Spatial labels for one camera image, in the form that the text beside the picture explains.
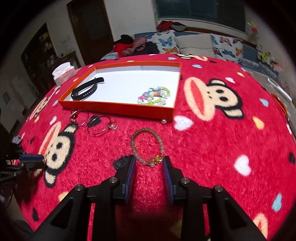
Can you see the colourful pinwheel flower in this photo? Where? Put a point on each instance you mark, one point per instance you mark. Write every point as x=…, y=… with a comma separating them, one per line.
x=251, y=29

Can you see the dark wooden side table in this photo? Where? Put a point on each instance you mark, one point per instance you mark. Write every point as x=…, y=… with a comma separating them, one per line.
x=72, y=58

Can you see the black smart wristband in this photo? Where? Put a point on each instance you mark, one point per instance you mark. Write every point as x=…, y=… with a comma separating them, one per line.
x=85, y=90

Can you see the dark wooden door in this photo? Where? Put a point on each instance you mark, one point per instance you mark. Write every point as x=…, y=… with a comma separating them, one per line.
x=91, y=28

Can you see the beige pillow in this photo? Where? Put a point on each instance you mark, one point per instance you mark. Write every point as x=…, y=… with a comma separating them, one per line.
x=200, y=45

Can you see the right butterfly pillow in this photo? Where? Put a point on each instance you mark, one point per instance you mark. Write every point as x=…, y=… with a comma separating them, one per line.
x=227, y=48

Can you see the red cloth on sill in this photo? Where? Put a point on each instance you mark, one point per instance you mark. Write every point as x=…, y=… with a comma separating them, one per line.
x=171, y=25

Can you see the silver bangle with pearl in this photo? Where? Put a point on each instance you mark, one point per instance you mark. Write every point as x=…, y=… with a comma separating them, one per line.
x=99, y=124

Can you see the orange white shallow tray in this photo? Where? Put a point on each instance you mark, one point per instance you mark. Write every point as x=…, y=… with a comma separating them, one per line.
x=123, y=83

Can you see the butterfly pillow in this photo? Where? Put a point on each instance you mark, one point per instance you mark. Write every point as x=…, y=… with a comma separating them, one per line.
x=227, y=48
x=165, y=42

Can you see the dark window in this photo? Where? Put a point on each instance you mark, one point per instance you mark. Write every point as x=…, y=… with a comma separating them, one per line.
x=224, y=12

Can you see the pile of clothes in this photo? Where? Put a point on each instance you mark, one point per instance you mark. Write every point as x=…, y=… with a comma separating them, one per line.
x=127, y=46

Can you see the silver hoop with red charm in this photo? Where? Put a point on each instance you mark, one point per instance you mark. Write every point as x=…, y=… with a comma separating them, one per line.
x=78, y=117

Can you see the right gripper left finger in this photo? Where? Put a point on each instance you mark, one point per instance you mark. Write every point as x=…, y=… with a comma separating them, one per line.
x=70, y=218

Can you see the plush toys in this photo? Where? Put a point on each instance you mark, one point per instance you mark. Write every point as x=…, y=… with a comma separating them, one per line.
x=267, y=59

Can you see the blue sofa bed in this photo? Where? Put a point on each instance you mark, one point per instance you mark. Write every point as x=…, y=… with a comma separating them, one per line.
x=249, y=55

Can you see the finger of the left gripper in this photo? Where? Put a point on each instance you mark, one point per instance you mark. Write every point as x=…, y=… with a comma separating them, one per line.
x=31, y=158

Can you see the red monkey print blanket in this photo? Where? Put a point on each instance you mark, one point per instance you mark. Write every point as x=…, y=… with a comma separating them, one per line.
x=227, y=130

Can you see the left butterfly pillow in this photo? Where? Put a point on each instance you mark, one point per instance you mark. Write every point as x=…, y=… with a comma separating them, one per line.
x=165, y=42

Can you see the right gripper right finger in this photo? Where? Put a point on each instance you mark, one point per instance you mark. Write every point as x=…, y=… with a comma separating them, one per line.
x=208, y=213

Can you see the pink tissue pack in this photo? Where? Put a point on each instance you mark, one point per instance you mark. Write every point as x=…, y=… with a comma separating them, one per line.
x=63, y=73

